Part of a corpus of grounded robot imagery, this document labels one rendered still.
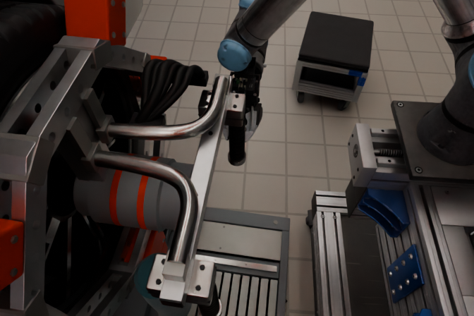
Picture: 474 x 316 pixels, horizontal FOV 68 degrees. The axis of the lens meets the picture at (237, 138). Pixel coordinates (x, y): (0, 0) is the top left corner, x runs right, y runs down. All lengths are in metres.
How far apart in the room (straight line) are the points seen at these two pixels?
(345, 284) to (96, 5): 1.10
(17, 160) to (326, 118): 1.69
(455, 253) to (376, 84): 1.50
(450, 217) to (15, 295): 0.83
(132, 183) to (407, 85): 1.92
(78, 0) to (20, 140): 0.26
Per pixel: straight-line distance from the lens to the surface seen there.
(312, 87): 1.92
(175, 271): 0.48
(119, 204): 0.66
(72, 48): 0.59
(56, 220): 0.76
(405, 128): 0.91
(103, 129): 0.60
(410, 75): 2.40
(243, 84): 0.82
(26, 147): 0.48
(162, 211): 0.65
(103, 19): 0.63
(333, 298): 1.30
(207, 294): 0.52
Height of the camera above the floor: 1.46
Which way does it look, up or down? 53 degrees down
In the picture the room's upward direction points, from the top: straight up
